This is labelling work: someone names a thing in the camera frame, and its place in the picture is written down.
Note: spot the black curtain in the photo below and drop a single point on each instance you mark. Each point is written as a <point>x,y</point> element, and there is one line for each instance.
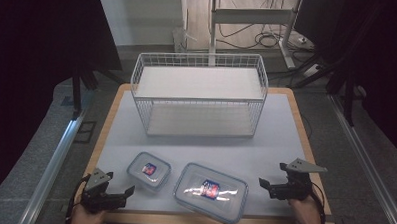
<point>381,65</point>
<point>31,69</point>

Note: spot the small clear lidded container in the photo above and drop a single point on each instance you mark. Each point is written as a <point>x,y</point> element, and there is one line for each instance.
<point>141,166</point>

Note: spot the black tripod stand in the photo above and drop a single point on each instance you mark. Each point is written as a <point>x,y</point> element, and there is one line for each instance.
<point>77,87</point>
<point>348,97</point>

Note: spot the pale blue table mat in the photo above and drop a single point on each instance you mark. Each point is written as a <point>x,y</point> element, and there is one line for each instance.
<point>218,152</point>

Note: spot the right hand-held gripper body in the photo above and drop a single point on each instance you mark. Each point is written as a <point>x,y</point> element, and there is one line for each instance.
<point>294,188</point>

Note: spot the person's right hand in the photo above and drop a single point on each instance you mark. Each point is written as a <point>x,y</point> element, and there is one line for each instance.
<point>308,214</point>

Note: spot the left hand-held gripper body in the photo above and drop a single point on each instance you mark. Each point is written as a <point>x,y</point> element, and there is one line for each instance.
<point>98,198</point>

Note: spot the person's left hand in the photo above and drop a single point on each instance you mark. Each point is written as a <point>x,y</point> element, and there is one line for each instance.
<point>84,219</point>

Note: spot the large clear lidded container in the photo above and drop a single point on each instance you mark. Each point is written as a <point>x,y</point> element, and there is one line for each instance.
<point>190,188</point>

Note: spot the aluminium rail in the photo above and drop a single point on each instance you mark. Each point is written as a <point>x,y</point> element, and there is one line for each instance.
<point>51,173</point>
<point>368,164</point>

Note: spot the white power strip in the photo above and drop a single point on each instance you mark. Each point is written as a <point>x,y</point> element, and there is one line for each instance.
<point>312,71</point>

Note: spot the white metal desk frame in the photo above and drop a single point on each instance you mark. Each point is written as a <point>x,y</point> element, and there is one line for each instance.
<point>253,16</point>

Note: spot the black square floor frame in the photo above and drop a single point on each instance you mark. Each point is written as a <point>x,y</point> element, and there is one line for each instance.
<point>76,134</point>

